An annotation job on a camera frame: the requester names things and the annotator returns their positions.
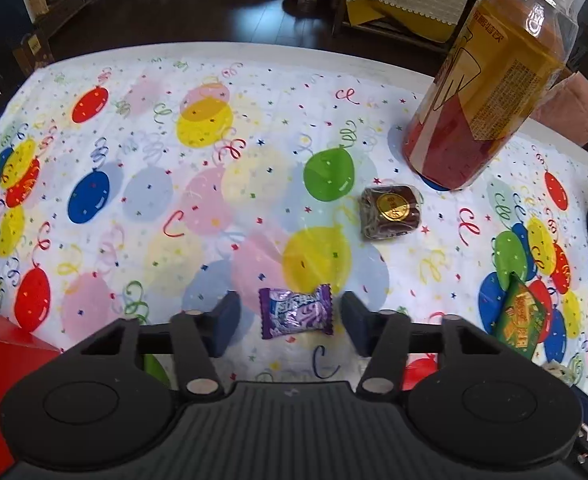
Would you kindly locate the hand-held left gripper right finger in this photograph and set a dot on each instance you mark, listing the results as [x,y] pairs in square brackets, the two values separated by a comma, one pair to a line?
[356,325]

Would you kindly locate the purple candy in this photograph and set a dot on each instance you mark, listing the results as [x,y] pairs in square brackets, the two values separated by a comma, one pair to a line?
[296,310]

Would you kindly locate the pale wrapped candy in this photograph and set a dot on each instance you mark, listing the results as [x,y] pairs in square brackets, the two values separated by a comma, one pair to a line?
[557,371]

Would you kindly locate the red cardboard box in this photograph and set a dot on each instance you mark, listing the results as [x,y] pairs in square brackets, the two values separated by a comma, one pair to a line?
[4,375]

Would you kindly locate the orange juice bottle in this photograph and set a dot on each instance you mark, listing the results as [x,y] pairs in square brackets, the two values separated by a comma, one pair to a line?
[488,85]

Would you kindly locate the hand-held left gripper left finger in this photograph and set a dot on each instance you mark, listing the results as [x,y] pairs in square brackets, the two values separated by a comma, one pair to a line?
[226,322]

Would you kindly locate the brown wrapped chocolate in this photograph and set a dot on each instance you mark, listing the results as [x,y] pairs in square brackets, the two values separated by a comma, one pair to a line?
[391,210]

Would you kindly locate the green snack packet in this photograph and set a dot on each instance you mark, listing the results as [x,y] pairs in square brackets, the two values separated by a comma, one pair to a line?
[518,322]

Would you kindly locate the brown cardboard box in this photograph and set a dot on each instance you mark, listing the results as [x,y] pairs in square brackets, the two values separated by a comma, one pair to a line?
[31,52]

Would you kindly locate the balloon print tablecloth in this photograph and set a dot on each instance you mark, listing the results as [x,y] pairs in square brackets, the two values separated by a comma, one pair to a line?
[199,185]

